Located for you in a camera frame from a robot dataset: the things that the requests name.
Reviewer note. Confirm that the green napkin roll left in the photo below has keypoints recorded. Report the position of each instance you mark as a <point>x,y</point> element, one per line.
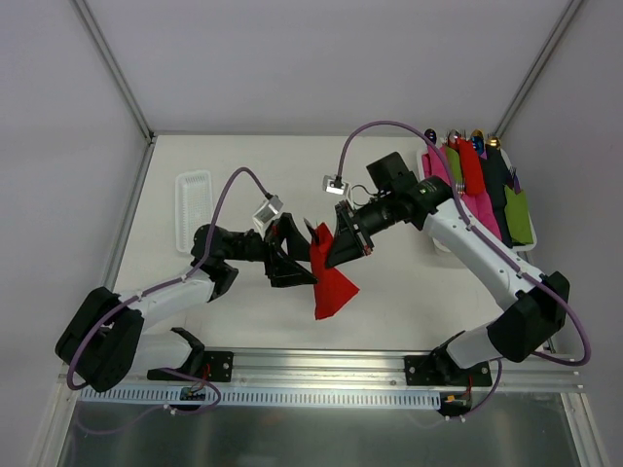
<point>453,159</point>

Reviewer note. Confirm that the red napkin roll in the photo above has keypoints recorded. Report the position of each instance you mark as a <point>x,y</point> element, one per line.
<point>471,170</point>

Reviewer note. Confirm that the green napkin roll right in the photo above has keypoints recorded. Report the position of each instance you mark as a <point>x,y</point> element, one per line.
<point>517,216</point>

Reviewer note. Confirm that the pink napkin roll upper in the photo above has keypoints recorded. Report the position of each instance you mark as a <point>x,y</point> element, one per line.
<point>433,165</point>

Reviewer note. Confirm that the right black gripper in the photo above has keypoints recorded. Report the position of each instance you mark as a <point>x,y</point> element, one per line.
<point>352,227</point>

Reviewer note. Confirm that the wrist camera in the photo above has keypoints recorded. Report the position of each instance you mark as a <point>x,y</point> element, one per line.
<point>335,185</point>
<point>268,210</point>

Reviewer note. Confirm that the pink napkin roll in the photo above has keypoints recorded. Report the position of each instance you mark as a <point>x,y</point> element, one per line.
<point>480,207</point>
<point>433,165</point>

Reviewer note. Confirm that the white slotted cable duct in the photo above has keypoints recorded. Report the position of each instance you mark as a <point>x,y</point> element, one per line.
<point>152,394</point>

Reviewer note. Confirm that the dark blue knife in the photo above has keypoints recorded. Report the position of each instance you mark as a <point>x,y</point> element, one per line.
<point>310,228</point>

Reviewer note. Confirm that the left frame post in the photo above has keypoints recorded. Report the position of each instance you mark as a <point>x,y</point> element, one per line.
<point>87,18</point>

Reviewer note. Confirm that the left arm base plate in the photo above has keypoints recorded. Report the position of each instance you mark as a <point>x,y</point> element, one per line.
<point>213,365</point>

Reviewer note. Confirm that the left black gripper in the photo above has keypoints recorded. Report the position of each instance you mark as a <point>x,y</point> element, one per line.
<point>272,251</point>

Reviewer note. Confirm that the right frame post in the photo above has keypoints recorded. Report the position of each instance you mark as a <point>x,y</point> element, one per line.
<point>546,51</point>

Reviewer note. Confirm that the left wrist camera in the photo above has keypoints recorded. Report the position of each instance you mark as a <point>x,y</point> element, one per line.
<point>268,210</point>

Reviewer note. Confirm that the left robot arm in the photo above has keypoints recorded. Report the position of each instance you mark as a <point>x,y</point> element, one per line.
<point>107,338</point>

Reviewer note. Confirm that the white tray of rolls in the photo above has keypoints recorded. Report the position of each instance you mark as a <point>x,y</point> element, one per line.
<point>512,181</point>

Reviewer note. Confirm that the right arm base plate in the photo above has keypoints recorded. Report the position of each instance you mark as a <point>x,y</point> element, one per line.
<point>437,370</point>

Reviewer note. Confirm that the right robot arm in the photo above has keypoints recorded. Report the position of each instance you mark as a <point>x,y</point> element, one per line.
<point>532,303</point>

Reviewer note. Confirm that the pink napkin roll lower right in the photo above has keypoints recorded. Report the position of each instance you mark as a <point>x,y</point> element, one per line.
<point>480,207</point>

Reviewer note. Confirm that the dark navy napkin roll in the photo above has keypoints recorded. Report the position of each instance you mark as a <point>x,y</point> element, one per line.
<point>495,173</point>

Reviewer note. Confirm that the red paper napkin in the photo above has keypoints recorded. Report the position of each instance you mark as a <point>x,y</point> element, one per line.
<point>333,290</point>

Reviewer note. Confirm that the white perforated utensil tray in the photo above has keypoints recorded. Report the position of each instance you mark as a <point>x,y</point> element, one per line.
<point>193,206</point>

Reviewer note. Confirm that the green napkin roll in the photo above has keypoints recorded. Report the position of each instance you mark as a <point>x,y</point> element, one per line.
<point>517,216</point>
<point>453,159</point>

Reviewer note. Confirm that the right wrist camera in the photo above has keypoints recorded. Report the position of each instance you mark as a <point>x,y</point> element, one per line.
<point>335,185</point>

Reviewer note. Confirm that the frame post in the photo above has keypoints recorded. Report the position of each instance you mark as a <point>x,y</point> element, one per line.
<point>546,51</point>
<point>87,18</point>

